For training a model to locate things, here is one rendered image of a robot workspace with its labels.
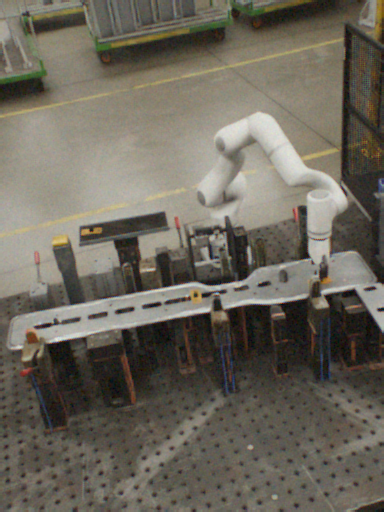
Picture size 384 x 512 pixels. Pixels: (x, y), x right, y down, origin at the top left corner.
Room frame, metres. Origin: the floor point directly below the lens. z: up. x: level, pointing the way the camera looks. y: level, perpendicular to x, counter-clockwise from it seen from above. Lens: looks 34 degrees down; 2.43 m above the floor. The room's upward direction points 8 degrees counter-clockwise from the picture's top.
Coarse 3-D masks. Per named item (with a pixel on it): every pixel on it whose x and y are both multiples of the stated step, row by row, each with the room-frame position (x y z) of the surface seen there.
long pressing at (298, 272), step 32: (352, 256) 1.96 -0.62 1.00; (160, 288) 1.93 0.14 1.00; (192, 288) 1.91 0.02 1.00; (224, 288) 1.88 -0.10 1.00; (256, 288) 1.85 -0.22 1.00; (288, 288) 1.82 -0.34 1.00; (320, 288) 1.79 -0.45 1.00; (352, 288) 1.77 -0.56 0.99; (32, 320) 1.86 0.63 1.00; (96, 320) 1.80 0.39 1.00; (128, 320) 1.77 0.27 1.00; (160, 320) 1.75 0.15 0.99
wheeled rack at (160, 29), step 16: (176, 16) 9.24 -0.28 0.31; (192, 16) 9.06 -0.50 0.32; (208, 16) 9.05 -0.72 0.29; (224, 16) 8.85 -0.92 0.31; (96, 32) 8.48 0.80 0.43; (144, 32) 8.68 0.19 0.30; (160, 32) 8.66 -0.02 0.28; (176, 32) 8.63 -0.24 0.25; (192, 32) 8.67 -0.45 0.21; (224, 32) 8.83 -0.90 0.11; (96, 48) 8.45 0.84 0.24; (112, 48) 8.48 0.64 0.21
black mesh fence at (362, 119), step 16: (352, 32) 3.06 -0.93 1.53; (352, 48) 3.09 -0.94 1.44; (368, 48) 2.89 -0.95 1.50; (368, 64) 2.87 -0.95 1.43; (352, 80) 3.07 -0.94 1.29; (368, 80) 2.87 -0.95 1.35; (352, 96) 3.07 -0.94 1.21; (368, 96) 2.87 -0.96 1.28; (352, 112) 3.02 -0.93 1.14; (352, 128) 3.04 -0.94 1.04; (368, 128) 2.81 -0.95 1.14; (352, 144) 3.02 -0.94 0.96; (368, 160) 2.81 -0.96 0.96
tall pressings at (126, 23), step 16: (96, 0) 8.73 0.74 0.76; (112, 0) 8.93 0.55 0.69; (128, 0) 8.79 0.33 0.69; (144, 0) 9.05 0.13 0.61; (160, 0) 9.09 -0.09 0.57; (192, 0) 9.15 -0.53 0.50; (96, 16) 8.68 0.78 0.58; (128, 16) 8.77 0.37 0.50; (144, 16) 9.04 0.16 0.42; (160, 16) 9.01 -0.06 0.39; (112, 32) 8.71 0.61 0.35; (128, 32) 8.76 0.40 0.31
